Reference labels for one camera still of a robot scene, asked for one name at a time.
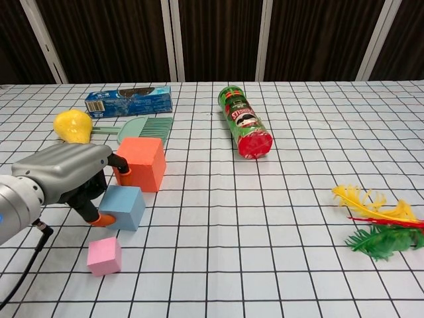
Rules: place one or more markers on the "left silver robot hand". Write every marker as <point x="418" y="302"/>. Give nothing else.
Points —
<point x="66" y="169"/>

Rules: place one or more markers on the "blue foam cube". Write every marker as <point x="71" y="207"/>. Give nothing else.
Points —
<point x="127" y="208"/>

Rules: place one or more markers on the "pink foam cube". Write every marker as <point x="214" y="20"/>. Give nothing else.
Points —
<point x="104" y="256"/>

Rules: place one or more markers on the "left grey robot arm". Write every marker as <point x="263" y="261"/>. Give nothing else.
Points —
<point x="16" y="208"/>

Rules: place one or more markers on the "yellow plastic pear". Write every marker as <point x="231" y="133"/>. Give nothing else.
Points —
<point x="71" y="126"/>

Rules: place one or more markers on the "green plastic comb brush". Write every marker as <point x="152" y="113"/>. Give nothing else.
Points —
<point x="130" y="130"/>

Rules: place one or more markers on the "orange foam cube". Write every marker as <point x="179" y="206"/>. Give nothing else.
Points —
<point x="145" y="165"/>

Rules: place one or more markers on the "blue cookie box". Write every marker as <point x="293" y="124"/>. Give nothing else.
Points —
<point x="132" y="104"/>

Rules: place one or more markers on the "green chips can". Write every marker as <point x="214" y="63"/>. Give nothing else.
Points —
<point x="245" y="122"/>

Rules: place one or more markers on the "white checkered tablecloth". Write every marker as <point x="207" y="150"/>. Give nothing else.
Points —
<point x="265" y="232"/>

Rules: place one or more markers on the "colourful feather shuttlecock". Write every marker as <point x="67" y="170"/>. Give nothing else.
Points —
<point x="381" y="243"/>

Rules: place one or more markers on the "white double partition post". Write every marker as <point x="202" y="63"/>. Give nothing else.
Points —
<point x="177" y="39"/>

